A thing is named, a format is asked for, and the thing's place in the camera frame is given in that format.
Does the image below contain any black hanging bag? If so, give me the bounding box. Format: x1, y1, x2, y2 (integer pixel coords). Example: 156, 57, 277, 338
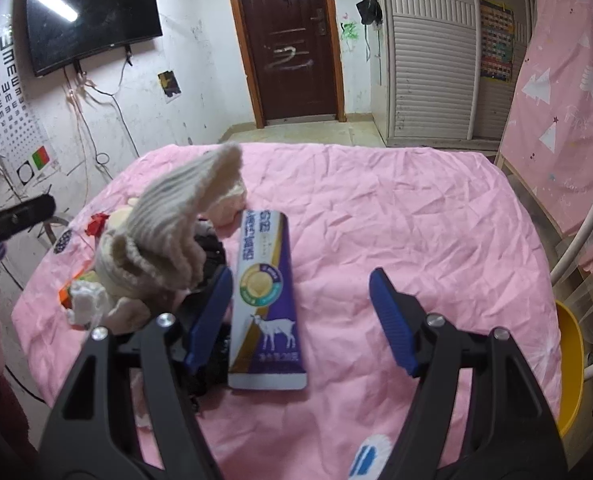
356, 0, 383, 25

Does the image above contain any white louvered wardrobe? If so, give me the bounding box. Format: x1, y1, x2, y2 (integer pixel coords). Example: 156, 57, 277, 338
380, 0, 534, 152

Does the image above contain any pink patterned bed curtain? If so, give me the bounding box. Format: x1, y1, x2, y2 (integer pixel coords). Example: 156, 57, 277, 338
500, 0, 593, 266

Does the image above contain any cream knitted sock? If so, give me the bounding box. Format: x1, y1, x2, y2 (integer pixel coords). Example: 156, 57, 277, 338
94, 143, 242, 300

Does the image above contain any pink bed sheet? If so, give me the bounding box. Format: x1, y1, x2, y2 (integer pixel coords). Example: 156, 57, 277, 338
12, 143, 561, 479

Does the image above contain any yellow plastic basin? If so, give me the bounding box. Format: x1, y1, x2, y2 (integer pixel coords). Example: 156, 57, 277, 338
557, 301, 585, 437

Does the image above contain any colourful wall chart poster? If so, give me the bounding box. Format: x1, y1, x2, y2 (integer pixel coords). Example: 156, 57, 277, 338
479, 0, 514, 82

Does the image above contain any eye chart poster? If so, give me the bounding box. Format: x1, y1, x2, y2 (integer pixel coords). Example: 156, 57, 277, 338
0, 27, 56, 190

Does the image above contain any black wall television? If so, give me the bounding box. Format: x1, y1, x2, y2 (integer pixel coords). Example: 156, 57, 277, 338
25, 0, 162, 77

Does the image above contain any dark red wooden door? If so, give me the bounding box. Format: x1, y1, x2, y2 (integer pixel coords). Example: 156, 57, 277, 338
230, 0, 346, 128

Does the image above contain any purple goat milk packet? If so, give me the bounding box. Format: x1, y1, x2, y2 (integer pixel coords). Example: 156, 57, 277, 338
228, 209, 307, 391

